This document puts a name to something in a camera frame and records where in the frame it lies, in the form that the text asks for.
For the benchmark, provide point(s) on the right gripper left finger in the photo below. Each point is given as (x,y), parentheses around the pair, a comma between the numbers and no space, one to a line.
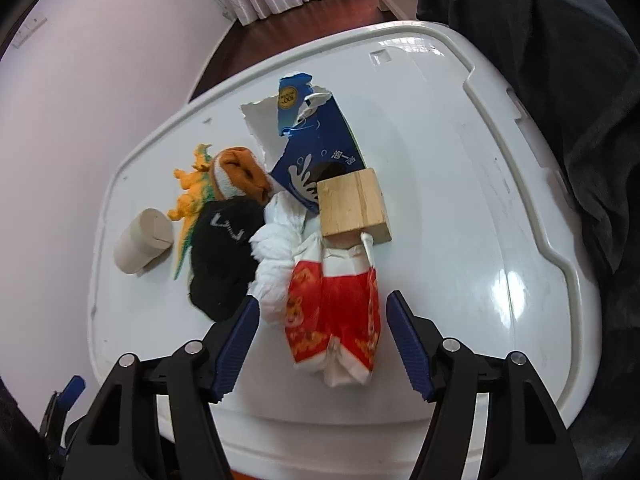
(119,438)

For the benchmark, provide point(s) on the orange white sock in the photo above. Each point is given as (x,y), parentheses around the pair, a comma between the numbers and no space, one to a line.
(235,172)

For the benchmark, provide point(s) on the crumpled white tissue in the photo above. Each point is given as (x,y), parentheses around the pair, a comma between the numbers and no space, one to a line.
(274,246)

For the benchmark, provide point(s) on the wooden block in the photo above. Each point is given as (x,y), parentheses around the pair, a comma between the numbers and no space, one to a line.
(350,205)

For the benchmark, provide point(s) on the orange toy dinosaur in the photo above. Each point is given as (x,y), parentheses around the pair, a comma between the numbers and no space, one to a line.
(197,190)

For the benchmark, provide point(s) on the white cylindrical plastic jar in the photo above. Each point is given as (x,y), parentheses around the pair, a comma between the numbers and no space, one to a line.
(146,238)

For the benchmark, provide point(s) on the red white paper bag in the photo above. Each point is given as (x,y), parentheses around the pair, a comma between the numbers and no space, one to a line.
(332,318)

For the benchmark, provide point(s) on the black sock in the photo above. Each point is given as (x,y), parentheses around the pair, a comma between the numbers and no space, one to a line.
(222,263)

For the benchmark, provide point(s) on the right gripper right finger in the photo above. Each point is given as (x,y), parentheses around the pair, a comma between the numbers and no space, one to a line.
(525,436)

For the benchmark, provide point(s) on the blue white milk carton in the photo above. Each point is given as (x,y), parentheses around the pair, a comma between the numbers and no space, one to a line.
(304,136)

